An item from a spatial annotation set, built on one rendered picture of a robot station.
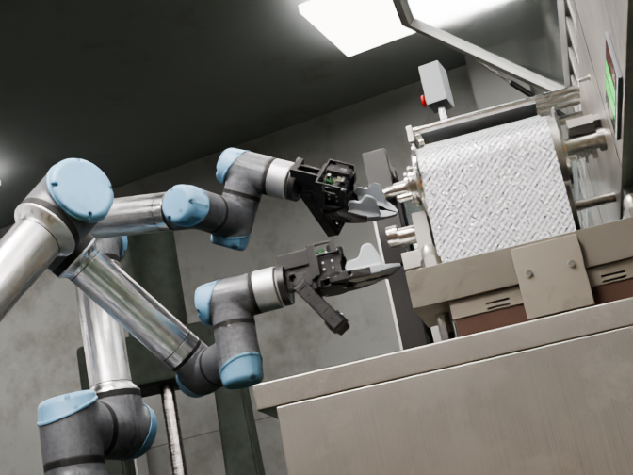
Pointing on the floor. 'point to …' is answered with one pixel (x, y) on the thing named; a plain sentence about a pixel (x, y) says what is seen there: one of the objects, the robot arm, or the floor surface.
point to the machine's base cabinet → (478, 417)
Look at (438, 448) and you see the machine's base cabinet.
